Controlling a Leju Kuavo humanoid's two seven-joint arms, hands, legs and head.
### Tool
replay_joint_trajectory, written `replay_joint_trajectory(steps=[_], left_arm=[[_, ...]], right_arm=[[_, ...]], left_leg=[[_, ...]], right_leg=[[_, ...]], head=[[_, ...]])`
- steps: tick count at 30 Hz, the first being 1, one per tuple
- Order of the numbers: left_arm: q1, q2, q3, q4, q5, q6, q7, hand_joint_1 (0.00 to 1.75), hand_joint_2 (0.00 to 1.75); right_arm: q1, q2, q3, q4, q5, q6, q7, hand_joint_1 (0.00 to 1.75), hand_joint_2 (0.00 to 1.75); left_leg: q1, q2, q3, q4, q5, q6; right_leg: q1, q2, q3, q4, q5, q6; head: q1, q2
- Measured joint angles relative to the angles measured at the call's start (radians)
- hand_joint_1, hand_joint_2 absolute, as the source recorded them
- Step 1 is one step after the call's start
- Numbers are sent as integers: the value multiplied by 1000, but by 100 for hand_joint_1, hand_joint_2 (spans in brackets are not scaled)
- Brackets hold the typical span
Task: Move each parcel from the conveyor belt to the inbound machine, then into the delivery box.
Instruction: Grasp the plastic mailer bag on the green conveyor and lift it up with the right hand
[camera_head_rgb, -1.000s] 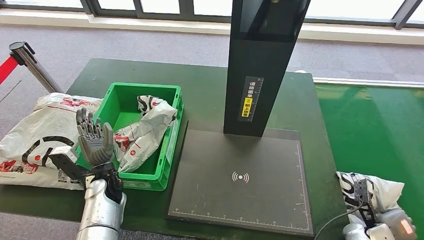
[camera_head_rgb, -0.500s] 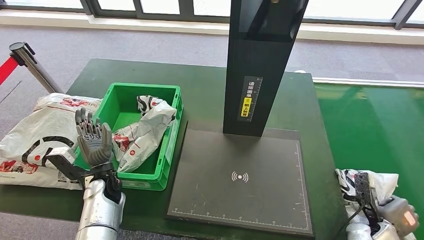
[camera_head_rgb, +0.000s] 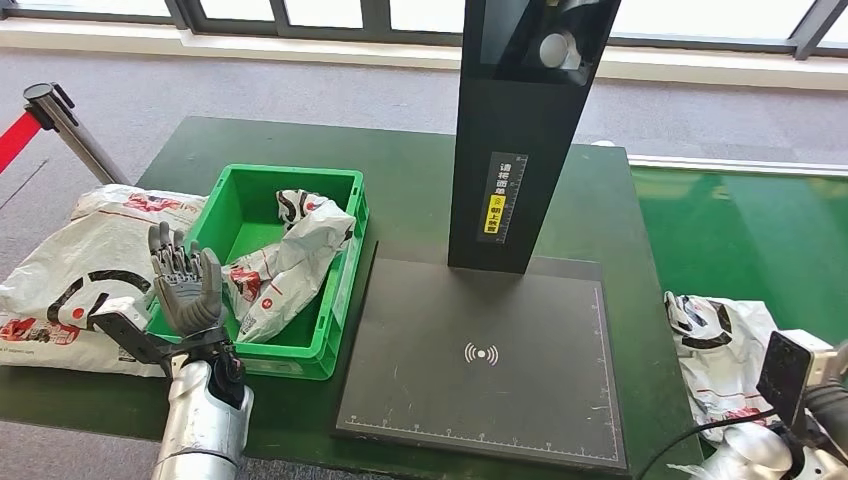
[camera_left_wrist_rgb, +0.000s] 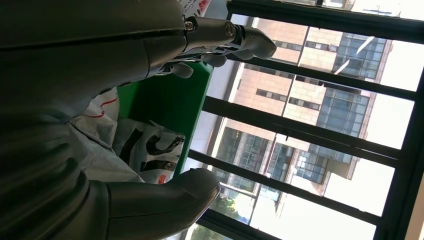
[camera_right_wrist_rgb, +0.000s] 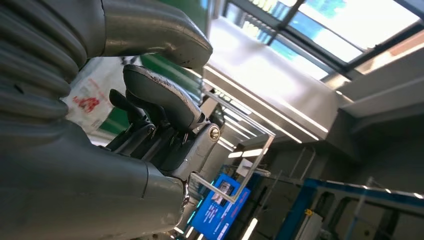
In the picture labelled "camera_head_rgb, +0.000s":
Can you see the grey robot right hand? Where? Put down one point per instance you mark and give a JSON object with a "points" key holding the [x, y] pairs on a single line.
{"points": [[831, 411]]}

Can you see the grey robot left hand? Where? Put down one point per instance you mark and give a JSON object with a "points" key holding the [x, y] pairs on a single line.
{"points": [[189, 298]]}

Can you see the small white parcel bag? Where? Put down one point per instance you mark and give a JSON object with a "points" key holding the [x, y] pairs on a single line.
{"points": [[291, 265]]}

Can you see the white parcel bag black logo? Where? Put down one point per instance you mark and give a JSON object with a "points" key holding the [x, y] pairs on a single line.
{"points": [[715, 358]]}

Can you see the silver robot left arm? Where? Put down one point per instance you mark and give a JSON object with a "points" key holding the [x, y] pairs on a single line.
{"points": [[199, 424]]}

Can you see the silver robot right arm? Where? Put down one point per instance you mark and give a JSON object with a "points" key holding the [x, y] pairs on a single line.
{"points": [[755, 457]]}

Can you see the large white parcel bag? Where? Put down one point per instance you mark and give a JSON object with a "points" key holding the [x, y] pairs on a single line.
{"points": [[79, 252]]}

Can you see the red barrier belt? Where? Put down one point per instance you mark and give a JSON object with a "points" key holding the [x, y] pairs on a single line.
{"points": [[18, 140]]}

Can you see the black inbound scanner machine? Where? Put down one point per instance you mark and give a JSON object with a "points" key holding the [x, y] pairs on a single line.
{"points": [[464, 318]]}

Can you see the green plastic crate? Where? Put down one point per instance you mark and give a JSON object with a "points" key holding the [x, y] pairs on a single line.
{"points": [[331, 331]]}

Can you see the dark green table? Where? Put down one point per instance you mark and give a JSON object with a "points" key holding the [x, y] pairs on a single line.
{"points": [[411, 172]]}

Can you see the white window sill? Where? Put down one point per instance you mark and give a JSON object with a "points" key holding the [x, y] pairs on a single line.
{"points": [[265, 52]]}

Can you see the black yellow ruler sticker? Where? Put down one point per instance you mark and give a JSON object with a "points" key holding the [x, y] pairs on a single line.
{"points": [[501, 199]]}

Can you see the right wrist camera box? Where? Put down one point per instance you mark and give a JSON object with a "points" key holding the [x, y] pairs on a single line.
{"points": [[788, 374]]}

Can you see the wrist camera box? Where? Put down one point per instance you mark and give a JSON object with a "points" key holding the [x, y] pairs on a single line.
{"points": [[788, 374], [119, 321]]}

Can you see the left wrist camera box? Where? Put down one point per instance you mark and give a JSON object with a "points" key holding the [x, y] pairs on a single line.
{"points": [[119, 321]]}

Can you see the silver stanchion post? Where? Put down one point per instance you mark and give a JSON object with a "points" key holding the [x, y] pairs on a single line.
{"points": [[73, 132]]}

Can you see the dark window frame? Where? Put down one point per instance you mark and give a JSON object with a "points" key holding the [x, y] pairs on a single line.
{"points": [[371, 23]]}

